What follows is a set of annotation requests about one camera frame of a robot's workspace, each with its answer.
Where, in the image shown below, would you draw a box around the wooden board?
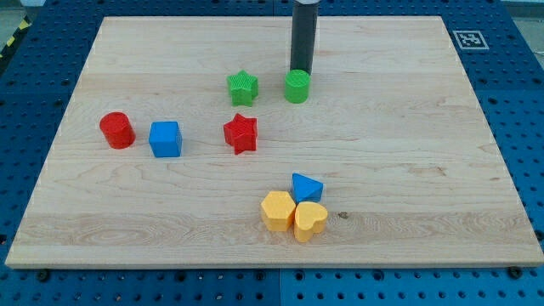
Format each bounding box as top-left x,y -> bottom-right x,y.
6,16 -> 543,269

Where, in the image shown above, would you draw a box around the blue triangle block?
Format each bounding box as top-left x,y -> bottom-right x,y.
292,173 -> 324,203

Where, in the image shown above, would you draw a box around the green cylinder block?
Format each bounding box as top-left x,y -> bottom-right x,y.
284,70 -> 311,104

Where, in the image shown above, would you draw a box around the blue cube block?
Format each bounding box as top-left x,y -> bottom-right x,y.
149,122 -> 183,158

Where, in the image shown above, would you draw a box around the white fiducial marker tag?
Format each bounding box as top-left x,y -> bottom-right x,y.
452,30 -> 489,50

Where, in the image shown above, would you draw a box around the red cylinder block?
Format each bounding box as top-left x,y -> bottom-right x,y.
99,111 -> 135,150

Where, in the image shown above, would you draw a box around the red star block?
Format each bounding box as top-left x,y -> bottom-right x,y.
224,113 -> 258,155

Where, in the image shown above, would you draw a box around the yellow hexagon block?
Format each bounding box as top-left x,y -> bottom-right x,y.
260,190 -> 296,232

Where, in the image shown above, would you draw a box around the green star block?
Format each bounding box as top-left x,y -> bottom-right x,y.
226,71 -> 258,107

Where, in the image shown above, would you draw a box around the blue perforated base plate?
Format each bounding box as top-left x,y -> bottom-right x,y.
1,0 -> 543,305

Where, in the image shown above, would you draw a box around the yellow heart block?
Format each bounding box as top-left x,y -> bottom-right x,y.
293,201 -> 328,242

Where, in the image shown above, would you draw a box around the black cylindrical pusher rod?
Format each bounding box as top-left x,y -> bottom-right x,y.
290,0 -> 319,75

